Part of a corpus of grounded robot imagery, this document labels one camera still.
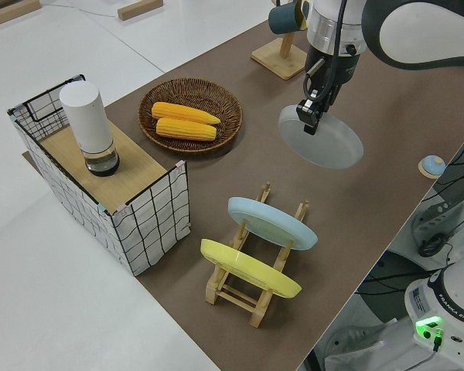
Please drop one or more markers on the yellow corn cob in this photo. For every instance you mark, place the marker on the yellow corn cob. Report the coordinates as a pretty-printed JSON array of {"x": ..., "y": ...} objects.
[
  {"x": 185, "y": 130},
  {"x": 181, "y": 112}
]

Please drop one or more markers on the light blue plate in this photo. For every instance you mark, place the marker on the light blue plate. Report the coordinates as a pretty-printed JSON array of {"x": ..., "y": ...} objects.
[{"x": 270, "y": 224}]

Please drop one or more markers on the brown table mat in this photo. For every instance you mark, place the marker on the brown table mat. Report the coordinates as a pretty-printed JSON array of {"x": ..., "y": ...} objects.
[{"x": 371, "y": 216}]

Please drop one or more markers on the wooden mug rack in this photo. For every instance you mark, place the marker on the wooden mug rack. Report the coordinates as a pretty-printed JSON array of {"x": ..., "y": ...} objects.
[{"x": 278, "y": 62}]

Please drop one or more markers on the white equipment housing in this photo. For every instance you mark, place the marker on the white equipment housing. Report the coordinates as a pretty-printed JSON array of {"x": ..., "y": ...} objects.
[{"x": 429, "y": 222}]

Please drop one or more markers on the gray plate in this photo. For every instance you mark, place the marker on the gray plate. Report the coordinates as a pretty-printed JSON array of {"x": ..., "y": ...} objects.
[{"x": 332, "y": 147}]

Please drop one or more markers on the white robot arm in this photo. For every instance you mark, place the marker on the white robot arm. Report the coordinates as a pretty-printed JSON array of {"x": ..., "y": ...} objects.
[{"x": 417, "y": 27}]

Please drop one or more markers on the dark blue mug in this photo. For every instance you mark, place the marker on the dark blue mug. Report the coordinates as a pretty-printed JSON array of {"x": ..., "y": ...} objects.
[{"x": 282, "y": 19}]

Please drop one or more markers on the wooden block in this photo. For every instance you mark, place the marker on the wooden block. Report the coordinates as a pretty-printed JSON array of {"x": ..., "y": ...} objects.
[
  {"x": 7, "y": 13},
  {"x": 139, "y": 9}
]

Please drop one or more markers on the brown wicker basket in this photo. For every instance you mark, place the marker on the brown wicker basket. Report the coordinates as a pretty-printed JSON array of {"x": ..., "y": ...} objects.
[{"x": 185, "y": 92}]

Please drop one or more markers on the blue service bell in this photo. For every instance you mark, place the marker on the blue service bell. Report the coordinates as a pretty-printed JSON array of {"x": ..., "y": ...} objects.
[{"x": 431, "y": 166}]

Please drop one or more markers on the yellow plate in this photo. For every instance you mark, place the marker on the yellow plate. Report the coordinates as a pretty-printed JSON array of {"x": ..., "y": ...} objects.
[{"x": 247, "y": 268}]

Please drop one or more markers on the white cylinder bottle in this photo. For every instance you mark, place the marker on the white cylinder bottle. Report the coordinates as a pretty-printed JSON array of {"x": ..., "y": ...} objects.
[{"x": 87, "y": 123}]

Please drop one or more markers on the wooden plate rack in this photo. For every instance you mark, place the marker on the wooden plate rack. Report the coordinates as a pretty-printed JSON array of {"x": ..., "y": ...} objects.
[{"x": 232, "y": 297}]

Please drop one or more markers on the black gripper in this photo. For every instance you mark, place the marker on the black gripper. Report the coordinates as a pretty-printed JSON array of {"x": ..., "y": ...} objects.
[{"x": 332, "y": 73}]

